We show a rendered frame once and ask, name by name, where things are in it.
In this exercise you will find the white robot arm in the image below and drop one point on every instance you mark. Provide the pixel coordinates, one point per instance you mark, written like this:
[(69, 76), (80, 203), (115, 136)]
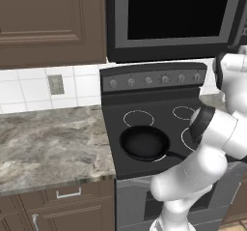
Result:
[(199, 167)]

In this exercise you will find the black frying pan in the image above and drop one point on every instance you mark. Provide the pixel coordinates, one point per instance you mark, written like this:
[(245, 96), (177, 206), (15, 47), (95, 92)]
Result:
[(144, 143)]

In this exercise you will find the grey stove knob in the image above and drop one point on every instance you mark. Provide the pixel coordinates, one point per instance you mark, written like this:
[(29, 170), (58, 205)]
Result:
[(197, 77), (130, 82), (181, 78), (113, 83), (148, 80), (165, 79)]

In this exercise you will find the black stove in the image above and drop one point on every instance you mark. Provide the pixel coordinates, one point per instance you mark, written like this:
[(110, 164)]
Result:
[(115, 151)]

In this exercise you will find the black microwave oven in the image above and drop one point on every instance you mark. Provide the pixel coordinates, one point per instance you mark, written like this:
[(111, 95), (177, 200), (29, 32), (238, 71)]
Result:
[(111, 22)]

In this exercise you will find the brown drawer front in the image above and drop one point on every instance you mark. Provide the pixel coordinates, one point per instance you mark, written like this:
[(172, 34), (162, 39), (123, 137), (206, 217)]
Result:
[(90, 189)]

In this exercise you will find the grey oven door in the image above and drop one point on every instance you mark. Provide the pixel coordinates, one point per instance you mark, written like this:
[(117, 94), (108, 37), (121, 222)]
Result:
[(131, 202)]

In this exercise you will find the grey framed microwave door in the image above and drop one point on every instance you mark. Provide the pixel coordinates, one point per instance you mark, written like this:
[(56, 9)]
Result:
[(177, 12)]

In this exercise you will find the brown base cupboard door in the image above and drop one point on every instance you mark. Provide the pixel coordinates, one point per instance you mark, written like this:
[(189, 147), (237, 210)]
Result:
[(240, 209), (77, 217), (9, 215)]

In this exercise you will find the grey wall outlet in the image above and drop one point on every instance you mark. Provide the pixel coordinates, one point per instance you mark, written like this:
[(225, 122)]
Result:
[(56, 84)]

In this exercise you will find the brown wall cupboard door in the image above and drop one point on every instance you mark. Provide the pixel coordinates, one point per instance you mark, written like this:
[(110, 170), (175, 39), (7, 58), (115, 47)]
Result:
[(48, 19)]

